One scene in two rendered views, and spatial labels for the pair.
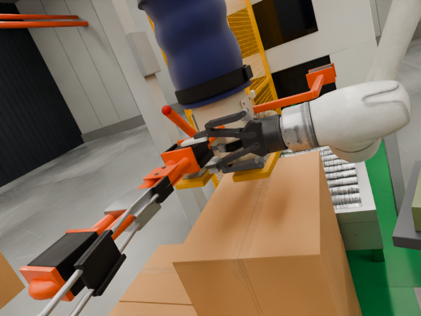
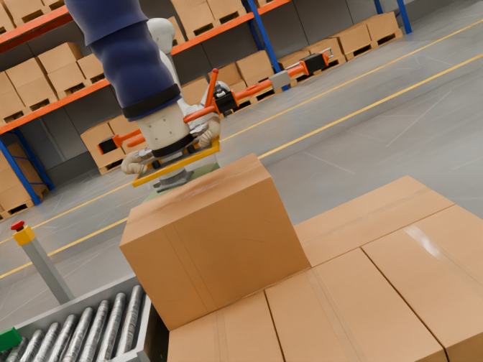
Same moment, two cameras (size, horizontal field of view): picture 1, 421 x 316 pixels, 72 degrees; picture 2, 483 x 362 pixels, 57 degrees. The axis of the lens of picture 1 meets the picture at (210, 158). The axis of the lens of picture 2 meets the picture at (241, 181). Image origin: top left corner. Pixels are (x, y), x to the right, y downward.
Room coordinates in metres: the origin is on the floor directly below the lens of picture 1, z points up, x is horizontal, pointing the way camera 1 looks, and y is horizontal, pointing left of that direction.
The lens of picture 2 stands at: (1.46, 1.49, 1.45)
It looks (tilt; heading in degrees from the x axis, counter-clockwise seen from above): 18 degrees down; 243
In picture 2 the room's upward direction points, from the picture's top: 25 degrees counter-clockwise
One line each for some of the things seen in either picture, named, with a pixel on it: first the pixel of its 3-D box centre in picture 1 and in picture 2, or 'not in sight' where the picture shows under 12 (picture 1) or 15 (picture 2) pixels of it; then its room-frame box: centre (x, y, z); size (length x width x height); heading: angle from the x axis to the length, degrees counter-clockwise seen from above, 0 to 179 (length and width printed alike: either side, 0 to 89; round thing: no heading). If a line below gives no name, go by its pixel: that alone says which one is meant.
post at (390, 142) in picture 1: (394, 165); (71, 306); (1.48, -0.99, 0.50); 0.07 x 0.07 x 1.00; 62
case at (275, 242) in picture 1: (274, 243); (214, 235); (0.88, -0.10, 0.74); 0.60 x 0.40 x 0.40; 154
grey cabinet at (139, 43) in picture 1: (144, 53); not in sight; (2.29, 0.18, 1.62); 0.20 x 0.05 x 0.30; 152
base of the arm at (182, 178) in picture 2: not in sight; (170, 179); (0.71, -0.79, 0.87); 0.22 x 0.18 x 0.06; 136
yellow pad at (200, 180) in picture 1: (210, 156); (175, 159); (0.92, 0.00, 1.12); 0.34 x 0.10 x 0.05; 149
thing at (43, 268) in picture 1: (69, 261); (313, 63); (0.36, 0.23, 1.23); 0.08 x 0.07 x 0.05; 149
